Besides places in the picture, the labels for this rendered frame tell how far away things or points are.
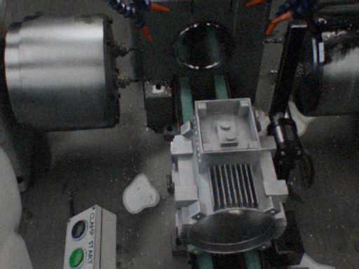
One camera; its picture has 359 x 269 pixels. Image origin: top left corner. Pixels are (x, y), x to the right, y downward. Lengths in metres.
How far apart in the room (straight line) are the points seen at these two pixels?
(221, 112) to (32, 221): 0.52
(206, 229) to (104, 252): 0.23
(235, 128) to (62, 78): 0.35
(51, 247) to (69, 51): 0.43
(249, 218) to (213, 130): 0.19
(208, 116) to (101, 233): 0.29
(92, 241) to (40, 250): 0.35
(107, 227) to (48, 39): 0.40
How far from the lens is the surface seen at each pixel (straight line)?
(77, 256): 0.83
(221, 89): 1.26
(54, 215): 1.21
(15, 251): 0.29
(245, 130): 0.92
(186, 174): 0.91
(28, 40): 1.05
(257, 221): 0.98
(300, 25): 0.93
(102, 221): 0.86
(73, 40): 1.04
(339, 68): 1.07
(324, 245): 1.18
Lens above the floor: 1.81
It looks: 50 degrees down
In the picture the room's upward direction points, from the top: straight up
